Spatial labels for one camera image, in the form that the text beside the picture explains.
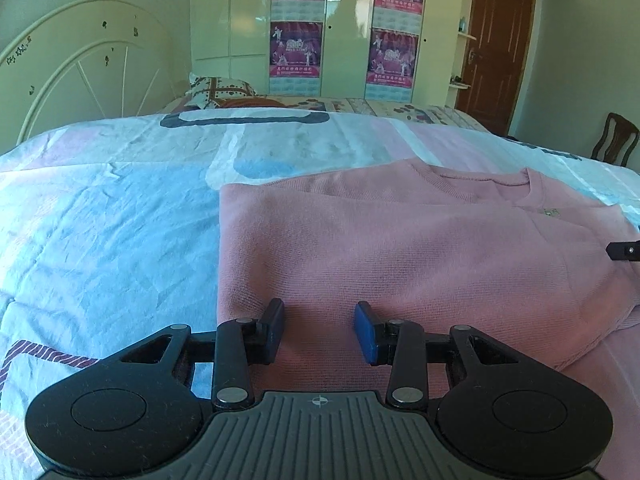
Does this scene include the pink sweater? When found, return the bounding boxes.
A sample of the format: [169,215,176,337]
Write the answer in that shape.
[214,156,640,480]

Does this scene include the dark wooden chair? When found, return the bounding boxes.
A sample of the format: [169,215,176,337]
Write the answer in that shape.
[590,113,639,167]

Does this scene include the light blue patterned bedsheet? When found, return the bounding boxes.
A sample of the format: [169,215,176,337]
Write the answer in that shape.
[1,108,639,479]

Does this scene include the beige cartoon quilt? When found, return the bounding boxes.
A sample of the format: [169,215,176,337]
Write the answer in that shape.
[160,96,487,132]

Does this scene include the patterned pillow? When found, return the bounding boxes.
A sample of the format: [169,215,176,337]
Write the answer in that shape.
[184,73,256,110]

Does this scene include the brown wooden door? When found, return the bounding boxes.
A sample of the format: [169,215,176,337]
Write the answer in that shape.
[456,0,535,136]

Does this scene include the lower right pink poster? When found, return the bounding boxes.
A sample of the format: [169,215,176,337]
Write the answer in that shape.
[364,28,419,103]

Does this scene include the lower left pink poster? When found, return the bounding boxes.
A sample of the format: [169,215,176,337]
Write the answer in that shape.
[269,22,323,96]

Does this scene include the cream corner shelves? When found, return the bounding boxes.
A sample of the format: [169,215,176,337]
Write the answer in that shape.
[449,0,476,96]

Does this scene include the cream wardrobe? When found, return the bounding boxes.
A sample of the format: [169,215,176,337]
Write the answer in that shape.
[191,0,462,105]

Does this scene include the cream arched headboard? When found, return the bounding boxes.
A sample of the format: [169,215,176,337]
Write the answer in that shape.
[1,0,189,152]

